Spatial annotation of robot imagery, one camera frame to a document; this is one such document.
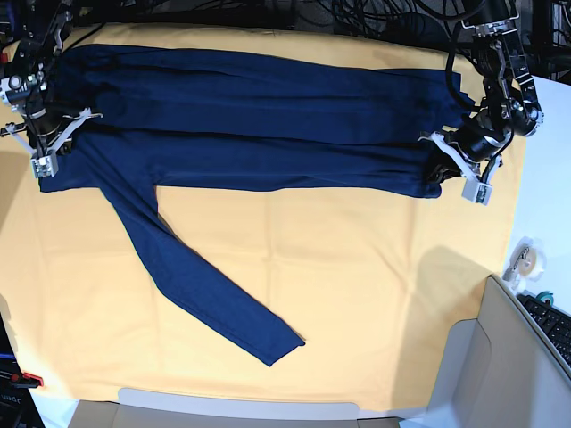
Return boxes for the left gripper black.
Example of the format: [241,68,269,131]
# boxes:
[418,131,480,184]

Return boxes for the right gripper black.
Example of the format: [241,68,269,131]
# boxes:
[24,106,89,151]

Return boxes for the dark blue long-sleeve shirt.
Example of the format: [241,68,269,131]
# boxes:
[39,45,464,366]

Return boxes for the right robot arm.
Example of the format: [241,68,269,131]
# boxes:
[1,1,92,158]

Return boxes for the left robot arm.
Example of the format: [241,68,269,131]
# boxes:
[416,1,543,185]

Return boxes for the clear tape dispenser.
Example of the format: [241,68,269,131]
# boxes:
[502,236,547,283]

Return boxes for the yellow table cloth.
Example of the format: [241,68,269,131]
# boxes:
[0,21,530,414]

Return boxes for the green tape roll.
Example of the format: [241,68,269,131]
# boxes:
[536,291,554,306]

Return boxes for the black keyboard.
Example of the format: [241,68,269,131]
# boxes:
[518,295,571,366]

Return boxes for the white cardboard box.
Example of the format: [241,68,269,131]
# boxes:
[70,276,570,427]

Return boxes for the red clamp left bottom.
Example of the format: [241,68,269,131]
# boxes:
[9,373,44,389]

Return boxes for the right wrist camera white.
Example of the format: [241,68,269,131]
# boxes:
[30,152,59,178]

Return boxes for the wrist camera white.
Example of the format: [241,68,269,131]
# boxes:
[30,152,59,178]
[461,179,492,206]

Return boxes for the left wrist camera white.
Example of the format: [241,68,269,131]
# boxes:
[461,179,492,206]

